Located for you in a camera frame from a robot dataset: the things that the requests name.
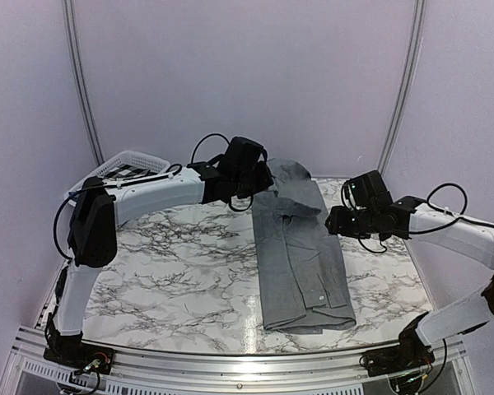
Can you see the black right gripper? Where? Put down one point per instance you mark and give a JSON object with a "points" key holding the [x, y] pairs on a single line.
{"points": [[337, 224]]}

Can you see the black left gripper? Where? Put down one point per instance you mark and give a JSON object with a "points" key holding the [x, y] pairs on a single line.
{"points": [[266, 180]]}

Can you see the grey long sleeve shirt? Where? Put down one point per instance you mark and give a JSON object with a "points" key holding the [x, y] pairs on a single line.
{"points": [[302, 275]]}

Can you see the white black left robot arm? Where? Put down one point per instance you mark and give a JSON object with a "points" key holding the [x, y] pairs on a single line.
{"points": [[101, 208]]}

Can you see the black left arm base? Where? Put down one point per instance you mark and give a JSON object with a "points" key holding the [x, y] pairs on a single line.
{"points": [[83, 357]]}

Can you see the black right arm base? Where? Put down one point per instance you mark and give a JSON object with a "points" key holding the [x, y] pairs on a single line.
{"points": [[410, 353]]}

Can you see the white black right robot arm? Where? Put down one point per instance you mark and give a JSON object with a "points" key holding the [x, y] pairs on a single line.
{"points": [[454, 253]]}

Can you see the white plastic laundry basket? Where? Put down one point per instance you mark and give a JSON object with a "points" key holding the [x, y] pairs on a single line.
{"points": [[135, 158]]}

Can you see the black white plaid shirt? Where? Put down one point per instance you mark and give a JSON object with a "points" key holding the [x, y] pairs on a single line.
{"points": [[126, 171]]}

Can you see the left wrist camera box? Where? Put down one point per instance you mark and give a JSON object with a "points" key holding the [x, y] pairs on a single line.
{"points": [[245, 154]]}

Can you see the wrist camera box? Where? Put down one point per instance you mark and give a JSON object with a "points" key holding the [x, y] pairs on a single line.
{"points": [[368, 190], [245, 154]]}

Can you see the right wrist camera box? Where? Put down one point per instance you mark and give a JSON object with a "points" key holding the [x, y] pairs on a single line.
{"points": [[368, 190]]}

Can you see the aluminium corner post right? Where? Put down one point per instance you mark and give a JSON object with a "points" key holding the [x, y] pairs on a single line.
{"points": [[407, 78]]}

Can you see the aluminium corner post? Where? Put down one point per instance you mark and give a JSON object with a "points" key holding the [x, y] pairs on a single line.
{"points": [[70, 23], [407, 78]]}

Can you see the aluminium front rail frame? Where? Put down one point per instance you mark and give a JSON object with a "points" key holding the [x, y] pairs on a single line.
{"points": [[127, 370]]}

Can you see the aluminium corner post left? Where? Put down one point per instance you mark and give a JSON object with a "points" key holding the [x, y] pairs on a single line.
{"points": [[70, 23]]}

